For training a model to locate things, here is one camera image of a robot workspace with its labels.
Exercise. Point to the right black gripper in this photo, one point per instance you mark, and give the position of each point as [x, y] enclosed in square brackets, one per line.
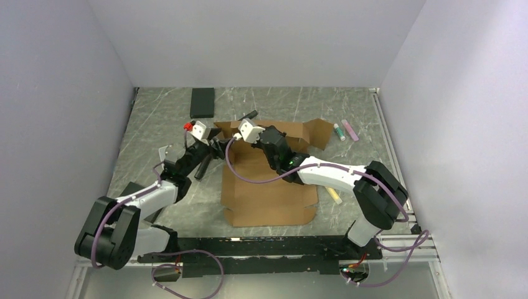
[256, 144]

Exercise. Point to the black flat block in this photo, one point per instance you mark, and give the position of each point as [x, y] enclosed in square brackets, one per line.
[150, 200]

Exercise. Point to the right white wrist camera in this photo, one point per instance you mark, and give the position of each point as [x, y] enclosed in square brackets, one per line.
[248, 131]

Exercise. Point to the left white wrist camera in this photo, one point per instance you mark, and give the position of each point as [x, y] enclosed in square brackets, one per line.
[198, 130]

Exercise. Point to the pink marker pen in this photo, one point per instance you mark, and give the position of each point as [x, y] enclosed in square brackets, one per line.
[350, 130]

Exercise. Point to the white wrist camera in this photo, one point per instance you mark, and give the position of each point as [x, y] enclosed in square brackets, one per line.
[198, 130]
[248, 131]

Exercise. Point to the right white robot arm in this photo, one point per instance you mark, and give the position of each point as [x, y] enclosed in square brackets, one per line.
[379, 194]

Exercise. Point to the yellow marker pen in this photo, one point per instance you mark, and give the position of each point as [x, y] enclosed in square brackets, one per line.
[334, 195]

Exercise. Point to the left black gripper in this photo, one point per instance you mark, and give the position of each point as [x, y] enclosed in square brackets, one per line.
[218, 151]

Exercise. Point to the black rectangular box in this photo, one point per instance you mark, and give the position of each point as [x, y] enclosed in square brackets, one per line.
[202, 103]

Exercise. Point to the clear plastic case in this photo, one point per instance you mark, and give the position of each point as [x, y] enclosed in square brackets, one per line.
[167, 153]

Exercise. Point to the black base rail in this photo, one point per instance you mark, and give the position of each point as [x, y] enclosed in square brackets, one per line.
[325, 254]

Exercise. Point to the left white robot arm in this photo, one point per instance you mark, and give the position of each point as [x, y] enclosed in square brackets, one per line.
[111, 235]

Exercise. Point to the brown cardboard box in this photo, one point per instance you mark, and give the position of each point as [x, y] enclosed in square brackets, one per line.
[252, 193]

